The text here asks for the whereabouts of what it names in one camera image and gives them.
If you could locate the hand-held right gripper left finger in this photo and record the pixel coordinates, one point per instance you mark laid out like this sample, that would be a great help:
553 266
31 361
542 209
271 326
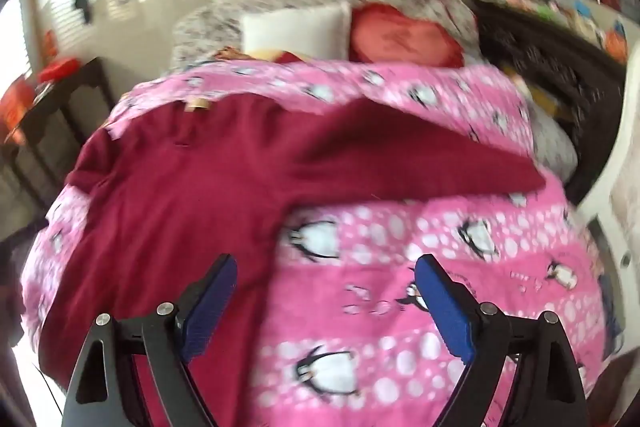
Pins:
212 302

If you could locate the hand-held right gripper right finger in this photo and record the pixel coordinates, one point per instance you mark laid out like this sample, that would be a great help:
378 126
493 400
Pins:
442 307

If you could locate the maroon sweater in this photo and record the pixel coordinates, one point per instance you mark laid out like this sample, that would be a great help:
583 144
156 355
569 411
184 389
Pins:
175 207

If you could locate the pink penguin blanket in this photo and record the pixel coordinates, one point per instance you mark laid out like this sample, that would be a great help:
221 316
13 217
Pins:
400 227

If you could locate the grey patterned pillow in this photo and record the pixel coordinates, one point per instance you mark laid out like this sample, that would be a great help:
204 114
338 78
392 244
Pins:
555 142

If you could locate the dark wooden side table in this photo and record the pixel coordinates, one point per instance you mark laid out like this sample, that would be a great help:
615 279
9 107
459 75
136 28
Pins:
50 142

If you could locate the white chair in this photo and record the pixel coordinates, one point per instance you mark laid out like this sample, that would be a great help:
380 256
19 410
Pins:
615 147

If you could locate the red heart pillow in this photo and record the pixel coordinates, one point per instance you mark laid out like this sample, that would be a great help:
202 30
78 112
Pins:
400 37

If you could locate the red box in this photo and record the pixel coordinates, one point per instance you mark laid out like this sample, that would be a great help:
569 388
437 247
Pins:
57 71

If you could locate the white folded cloth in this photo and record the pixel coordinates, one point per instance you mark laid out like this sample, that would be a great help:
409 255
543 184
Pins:
295 27

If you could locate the row of colourful shelf clutter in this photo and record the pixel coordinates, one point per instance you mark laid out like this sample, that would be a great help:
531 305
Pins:
560 7

